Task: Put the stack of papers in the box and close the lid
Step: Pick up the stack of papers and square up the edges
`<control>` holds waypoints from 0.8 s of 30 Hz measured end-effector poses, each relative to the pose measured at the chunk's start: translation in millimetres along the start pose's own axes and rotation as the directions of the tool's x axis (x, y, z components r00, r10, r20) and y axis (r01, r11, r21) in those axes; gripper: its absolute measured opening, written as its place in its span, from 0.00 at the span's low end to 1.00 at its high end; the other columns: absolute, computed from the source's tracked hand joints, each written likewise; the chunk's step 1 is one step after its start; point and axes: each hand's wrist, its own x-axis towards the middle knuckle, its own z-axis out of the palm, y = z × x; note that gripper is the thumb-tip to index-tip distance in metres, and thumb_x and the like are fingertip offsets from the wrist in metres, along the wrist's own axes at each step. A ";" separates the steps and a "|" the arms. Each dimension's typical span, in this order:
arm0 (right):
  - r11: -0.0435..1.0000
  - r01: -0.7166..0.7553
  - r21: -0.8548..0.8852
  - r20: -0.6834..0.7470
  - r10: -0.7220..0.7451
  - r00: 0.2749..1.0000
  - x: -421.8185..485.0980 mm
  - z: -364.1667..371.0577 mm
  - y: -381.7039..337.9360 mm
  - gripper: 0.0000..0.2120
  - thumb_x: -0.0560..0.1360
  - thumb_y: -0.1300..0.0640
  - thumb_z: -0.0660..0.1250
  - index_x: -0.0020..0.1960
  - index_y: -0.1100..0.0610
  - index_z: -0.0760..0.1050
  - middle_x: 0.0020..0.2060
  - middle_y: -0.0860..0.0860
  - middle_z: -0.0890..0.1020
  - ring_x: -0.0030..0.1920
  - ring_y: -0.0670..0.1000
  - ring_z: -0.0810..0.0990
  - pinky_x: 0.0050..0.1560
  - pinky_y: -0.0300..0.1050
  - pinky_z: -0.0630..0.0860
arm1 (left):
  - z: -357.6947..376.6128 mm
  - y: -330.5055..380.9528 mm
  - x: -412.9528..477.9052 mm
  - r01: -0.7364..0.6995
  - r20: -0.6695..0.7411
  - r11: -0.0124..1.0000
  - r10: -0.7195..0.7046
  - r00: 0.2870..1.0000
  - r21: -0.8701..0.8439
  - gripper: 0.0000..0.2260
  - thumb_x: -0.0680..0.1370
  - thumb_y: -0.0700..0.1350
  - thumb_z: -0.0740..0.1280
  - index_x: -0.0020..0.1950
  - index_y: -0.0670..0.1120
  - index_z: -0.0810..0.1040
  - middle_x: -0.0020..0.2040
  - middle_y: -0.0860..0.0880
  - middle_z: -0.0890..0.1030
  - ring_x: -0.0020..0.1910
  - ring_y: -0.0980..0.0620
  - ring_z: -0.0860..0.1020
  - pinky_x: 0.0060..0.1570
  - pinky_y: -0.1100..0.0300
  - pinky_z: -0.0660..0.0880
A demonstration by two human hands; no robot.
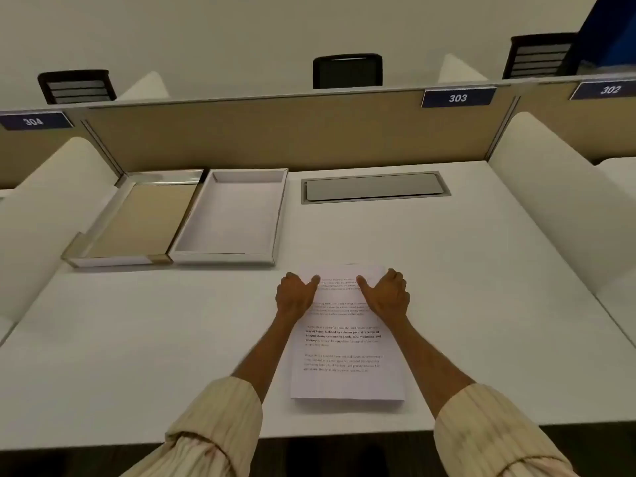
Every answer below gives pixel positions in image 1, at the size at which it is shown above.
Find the person's right hand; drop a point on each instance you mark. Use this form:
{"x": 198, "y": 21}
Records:
{"x": 387, "y": 299}

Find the person's left hand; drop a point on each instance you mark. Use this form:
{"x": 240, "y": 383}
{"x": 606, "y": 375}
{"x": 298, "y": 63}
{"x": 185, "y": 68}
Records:
{"x": 293, "y": 300}

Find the person's right thumb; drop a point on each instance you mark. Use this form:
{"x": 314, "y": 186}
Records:
{"x": 362, "y": 284}

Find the person's left thumb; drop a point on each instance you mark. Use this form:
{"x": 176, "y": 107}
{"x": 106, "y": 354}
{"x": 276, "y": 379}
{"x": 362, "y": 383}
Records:
{"x": 313, "y": 283}

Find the stack of printed white paper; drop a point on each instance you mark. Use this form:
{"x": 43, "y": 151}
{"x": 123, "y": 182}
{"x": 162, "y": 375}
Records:
{"x": 343, "y": 352}

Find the person's right forearm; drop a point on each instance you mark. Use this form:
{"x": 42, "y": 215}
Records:
{"x": 447, "y": 387}

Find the person's left forearm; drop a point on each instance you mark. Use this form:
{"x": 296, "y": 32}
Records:
{"x": 248, "y": 372}

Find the white box tray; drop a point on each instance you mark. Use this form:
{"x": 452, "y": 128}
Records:
{"x": 228, "y": 218}

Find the beige desk partition panel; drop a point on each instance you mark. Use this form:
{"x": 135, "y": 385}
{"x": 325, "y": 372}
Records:
{"x": 298, "y": 131}
{"x": 576, "y": 124}
{"x": 30, "y": 153}

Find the beige lined box tray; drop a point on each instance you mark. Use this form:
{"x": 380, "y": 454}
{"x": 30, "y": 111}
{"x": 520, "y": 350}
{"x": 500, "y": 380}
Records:
{"x": 139, "y": 221}

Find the blue desk number label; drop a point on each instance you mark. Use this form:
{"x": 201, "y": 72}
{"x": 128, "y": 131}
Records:
{"x": 458, "y": 97}
{"x": 608, "y": 89}
{"x": 32, "y": 121}

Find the black mesh office chair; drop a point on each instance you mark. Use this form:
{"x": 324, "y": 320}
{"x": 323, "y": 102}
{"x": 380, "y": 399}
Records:
{"x": 348, "y": 71}

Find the white side divider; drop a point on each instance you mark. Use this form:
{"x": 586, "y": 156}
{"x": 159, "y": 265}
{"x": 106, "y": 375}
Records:
{"x": 556, "y": 193}
{"x": 44, "y": 208}
{"x": 459, "y": 70}
{"x": 621, "y": 176}
{"x": 146, "y": 88}

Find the black slatted office chair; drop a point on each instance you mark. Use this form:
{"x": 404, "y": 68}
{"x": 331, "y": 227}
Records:
{"x": 539, "y": 57}
{"x": 77, "y": 86}

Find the blue panel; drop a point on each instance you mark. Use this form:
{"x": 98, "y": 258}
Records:
{"x": 608, "y": 34}

